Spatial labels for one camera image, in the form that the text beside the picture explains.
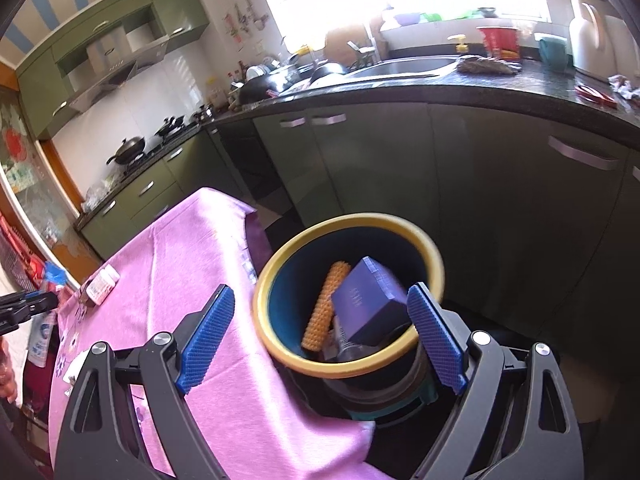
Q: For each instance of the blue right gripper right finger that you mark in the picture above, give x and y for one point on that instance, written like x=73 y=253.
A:
x=443 y=347

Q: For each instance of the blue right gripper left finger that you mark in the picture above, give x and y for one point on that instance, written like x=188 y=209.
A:
x=199 y=335

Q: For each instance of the purple cardboard box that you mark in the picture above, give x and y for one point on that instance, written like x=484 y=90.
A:
x=371 y=304

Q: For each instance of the orange foam fruit net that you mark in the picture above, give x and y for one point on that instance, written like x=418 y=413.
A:
x=319 y=324

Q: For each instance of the clear plastic water bottle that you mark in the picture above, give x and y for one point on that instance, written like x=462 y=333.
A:
x=338 y=349

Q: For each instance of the yellow rimmed blue trash bin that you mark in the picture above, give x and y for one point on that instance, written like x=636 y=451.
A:
x=388 y=387

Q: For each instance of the steel kitchen sink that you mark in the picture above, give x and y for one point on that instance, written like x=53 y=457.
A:
x=430 y=66

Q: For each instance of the person's left hand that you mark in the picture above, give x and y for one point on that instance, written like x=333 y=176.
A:
x=8 y=385

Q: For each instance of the red patterned apron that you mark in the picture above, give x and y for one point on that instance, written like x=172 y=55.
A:
x=21 y=266

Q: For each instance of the purple floral tablecloth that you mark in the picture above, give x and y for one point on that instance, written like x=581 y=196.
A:
x=167 y=379

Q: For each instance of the small white can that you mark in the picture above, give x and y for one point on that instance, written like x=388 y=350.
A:
x=99 y=287

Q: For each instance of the plastic bag on counter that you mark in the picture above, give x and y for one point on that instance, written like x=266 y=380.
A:
x=95 y=194

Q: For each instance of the glass sliding door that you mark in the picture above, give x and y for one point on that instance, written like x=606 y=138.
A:
x=35 y=201

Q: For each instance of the green lower drawer cabinet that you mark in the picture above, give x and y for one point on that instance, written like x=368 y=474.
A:
x=180 y=168

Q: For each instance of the dark green counter cabinets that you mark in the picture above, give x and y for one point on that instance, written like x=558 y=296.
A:
x=533 y=202

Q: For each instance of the black wok on stove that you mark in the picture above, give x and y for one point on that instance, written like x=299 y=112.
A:
x=128 y=151

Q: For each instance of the black lidded pot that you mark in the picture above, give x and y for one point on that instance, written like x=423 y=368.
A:
x=170 y=126

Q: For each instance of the large black wok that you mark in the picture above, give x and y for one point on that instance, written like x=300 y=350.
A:
x=267 y=86

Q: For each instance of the steel range hood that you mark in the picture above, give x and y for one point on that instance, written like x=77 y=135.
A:
x=113 y=63

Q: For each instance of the dark rag on counter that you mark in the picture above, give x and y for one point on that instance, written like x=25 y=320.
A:
x=479 y=65

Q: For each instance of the red scissors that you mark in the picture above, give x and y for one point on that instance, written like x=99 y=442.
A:
x=595 y=96

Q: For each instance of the chrome sink faucet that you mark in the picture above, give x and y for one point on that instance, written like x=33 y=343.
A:
x=366 y=56

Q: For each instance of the yellow soap dispenser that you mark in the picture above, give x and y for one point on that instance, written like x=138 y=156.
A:
x=460 y=44

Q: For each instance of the wooden cutting board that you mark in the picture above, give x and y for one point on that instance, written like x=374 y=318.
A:
x=336 y=48

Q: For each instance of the red cup on counter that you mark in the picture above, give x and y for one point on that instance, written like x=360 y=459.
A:
x=502 y=42

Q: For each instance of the teal mug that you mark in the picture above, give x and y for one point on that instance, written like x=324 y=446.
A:
x=552 y=51

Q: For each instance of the green upper cabinets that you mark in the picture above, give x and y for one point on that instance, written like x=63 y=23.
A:
x=68 y=54

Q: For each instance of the white kettle jug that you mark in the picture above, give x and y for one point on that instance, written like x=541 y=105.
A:
x=602 y=45

